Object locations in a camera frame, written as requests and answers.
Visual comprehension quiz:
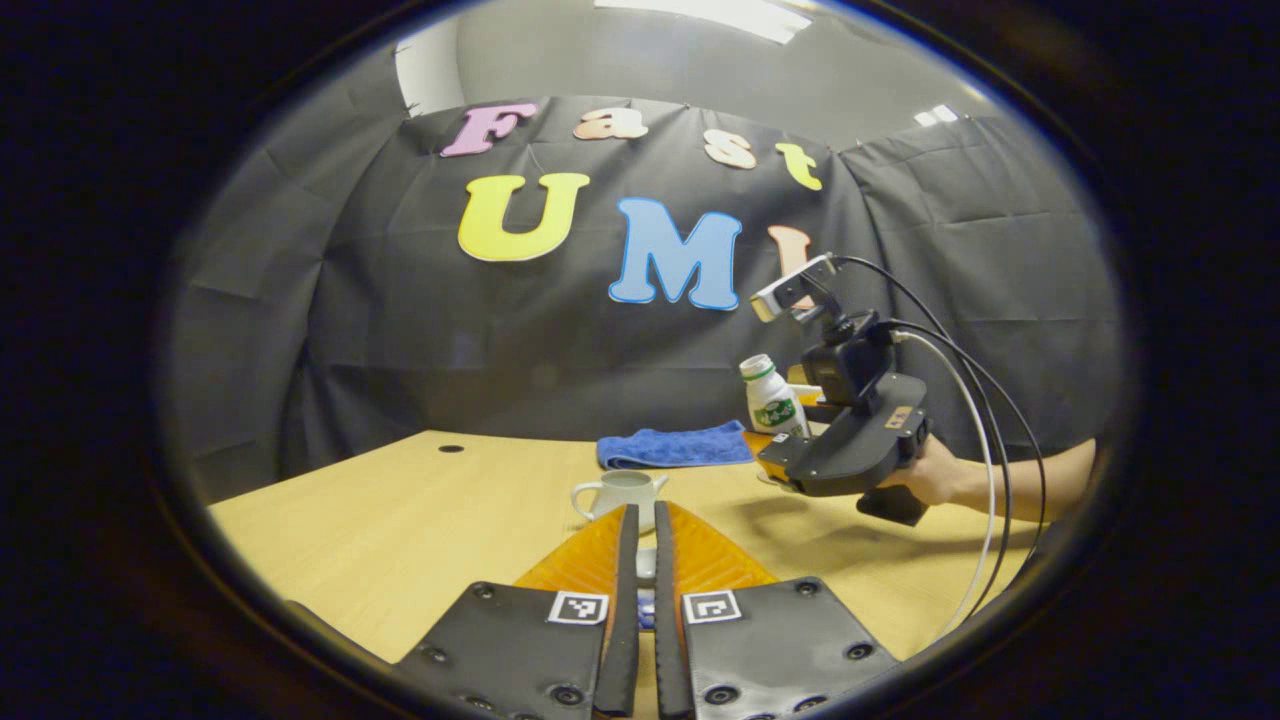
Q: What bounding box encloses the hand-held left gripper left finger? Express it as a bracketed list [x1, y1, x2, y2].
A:
[393, 503, 642, 720]

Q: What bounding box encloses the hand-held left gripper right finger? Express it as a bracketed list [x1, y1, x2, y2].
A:
[653, 501, 903, 720]

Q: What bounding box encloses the white water bottle green label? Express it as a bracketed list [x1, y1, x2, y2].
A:
[739, 354, 810, 439]

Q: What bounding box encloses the white teacup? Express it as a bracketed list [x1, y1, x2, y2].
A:
[571, 470, 670, 536]

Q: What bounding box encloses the blue towel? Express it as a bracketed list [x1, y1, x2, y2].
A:
[597, 421, 755, 471]

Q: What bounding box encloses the black backdrop cloth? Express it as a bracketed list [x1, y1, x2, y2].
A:
[165, 95, 1126, 501]

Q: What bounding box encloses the ceiling light panel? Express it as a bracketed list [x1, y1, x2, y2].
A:
[595, 0, 813, 46]

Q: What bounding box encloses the white cable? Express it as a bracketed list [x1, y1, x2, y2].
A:
[895, 332, 999, 641]

